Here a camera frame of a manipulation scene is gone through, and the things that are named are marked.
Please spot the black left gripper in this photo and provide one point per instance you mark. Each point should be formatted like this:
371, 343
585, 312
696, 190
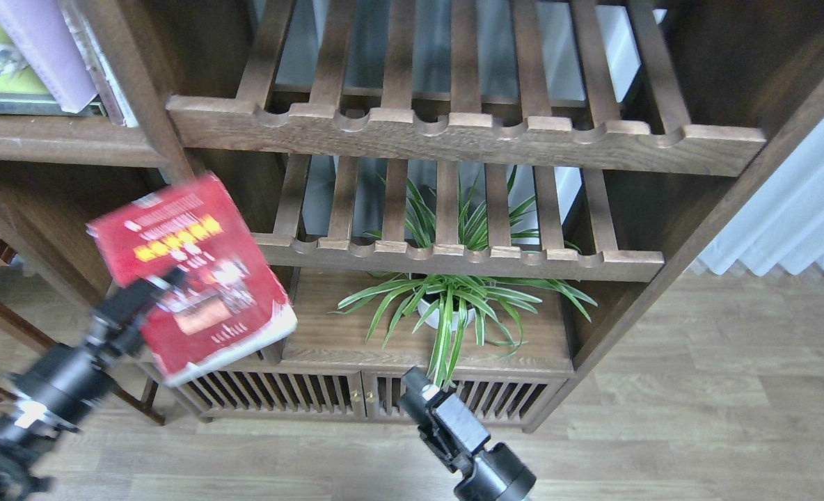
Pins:
68, 382

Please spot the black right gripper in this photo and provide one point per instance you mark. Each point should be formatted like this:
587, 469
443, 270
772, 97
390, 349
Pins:
456, 437

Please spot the red paperback book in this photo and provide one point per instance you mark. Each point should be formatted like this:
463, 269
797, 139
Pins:
230, 303

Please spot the green and black book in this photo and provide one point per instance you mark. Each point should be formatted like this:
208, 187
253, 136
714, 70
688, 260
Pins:
22, 92

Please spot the pale purple white book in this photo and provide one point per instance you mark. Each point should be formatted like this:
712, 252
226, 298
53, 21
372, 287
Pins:
39, 30

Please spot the right slatted cabinet door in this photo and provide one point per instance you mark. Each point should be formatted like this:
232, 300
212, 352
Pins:
494, 400

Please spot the slatted cabinet door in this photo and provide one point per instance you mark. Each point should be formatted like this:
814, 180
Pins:
275, 394
494, 400

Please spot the green spider plant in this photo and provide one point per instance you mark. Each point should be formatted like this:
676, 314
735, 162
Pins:
457, 301

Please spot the left slatted cabinet door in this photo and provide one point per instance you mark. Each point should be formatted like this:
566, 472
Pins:
275, 394

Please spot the white book spine upright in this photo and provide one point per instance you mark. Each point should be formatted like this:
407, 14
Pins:
114, 100

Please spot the dark wooden bookshelf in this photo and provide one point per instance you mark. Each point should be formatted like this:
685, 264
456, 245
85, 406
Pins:
627, 191

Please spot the white pleated curtain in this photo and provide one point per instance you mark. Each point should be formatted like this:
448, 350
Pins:
783, 224

